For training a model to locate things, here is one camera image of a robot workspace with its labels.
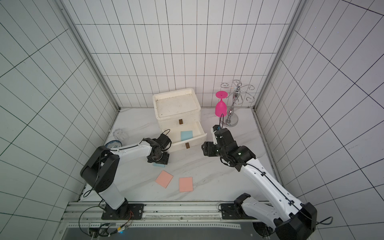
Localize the clear drinking glass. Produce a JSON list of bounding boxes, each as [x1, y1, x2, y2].
[[113, 129, 129, 142]]

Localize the cabinet drawer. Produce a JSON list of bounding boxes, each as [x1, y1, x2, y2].
[[168, 122, 207, 153]]

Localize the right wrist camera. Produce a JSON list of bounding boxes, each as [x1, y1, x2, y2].
[[212, 125, 223, 146]]

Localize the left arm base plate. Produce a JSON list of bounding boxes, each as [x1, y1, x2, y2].
[[101, 203, 145, 221]]

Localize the aluminium mounting rail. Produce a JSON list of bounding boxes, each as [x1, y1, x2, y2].
[[61, 202, 265, 232]]

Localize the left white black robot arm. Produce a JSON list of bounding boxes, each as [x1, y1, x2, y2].
[[80, 133, 172, 221]]

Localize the pink plastic goblet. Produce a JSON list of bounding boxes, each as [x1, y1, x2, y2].
[[215, 91, 228, 117]]

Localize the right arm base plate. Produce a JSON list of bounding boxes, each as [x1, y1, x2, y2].
[[218, 204, 256, 220]]

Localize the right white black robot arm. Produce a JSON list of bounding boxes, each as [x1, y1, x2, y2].
[[202, 125, 318, 240]]

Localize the pink sticky notes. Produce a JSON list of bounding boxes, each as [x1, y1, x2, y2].
[[155, 171, 174, 189], [179, 177, 194, 193]]

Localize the chrome glass holder stand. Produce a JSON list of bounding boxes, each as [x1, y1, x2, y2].
[[221, 80, 255, 127]]

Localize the blue sticky notes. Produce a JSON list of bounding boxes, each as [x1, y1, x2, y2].
[[181, 131, 194, 141], [153, 163, 166, 168]]

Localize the white plastic drawer cabinet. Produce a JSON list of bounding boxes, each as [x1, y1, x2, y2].
[[153, 88, 201, 130]]

